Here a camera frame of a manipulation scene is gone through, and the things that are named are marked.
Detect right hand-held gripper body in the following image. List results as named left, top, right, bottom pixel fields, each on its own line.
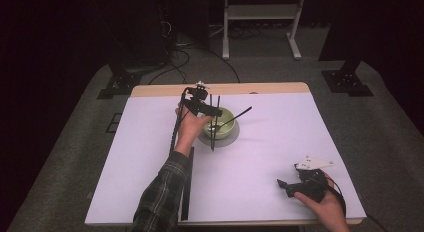
left=292, top=155, right=336, bottom=204

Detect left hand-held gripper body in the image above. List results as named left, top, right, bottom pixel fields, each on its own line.
left=183, top=80, right=215, bottom=118

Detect pale green bowl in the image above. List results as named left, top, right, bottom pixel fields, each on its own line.
left=201, top=106, right=237, bottom=141

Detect black chopstick tray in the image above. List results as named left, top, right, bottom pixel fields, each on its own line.
left=180, top=146, right=195, bottom=222

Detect person's left hand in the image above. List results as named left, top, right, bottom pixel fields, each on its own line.
left=174, top=106, right=215, bottom=157

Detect person's right hand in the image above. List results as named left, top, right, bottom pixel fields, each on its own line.
left=292, top=171, right=349, bottom=228

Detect white table mat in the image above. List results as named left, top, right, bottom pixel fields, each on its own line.
left=84, top=92, right=368, bottom=226

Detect grey round coaster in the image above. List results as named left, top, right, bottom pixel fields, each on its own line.
left=196, top=119, right=241, bottom=149

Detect black computer tower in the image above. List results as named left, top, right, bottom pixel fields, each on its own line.
left=105, top=0, right=178, bottom=69

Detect dark curtain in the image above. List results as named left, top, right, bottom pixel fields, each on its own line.
left=318, top=0, right=424, bottom=133

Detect black-handled metal spoon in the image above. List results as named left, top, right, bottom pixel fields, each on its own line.
left=208, top=105, right=254, bottom=133

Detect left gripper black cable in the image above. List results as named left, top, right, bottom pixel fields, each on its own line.
left=168, top=87, right=190, bottom=157

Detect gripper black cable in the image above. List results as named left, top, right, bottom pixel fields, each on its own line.
left=313, top=176, right=389, bottom=232
left=168, top=87, right=190, bottom=157

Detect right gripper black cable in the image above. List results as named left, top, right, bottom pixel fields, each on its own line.
left=313, top=176, right=389, bottom=232

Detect black floor cable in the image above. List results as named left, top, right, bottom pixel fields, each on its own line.
left=199, top=46, right=242, bottom=84
left=147, top=48, right=192, bottom=86

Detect black stand base plate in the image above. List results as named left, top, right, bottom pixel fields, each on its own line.
left=96, top=63, right=144, bottom=101
left=320, top=58, right=375, bottom=98

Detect tangle of dark cables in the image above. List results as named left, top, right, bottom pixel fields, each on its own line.
left=229, top=24, right=264, bottom=40

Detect black floor outlet frame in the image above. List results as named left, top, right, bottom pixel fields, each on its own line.
left=105, top=112, right=123, bottom=134

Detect white metal stand frame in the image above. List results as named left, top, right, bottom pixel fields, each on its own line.
left=221, top=0, right=307, bottom=61

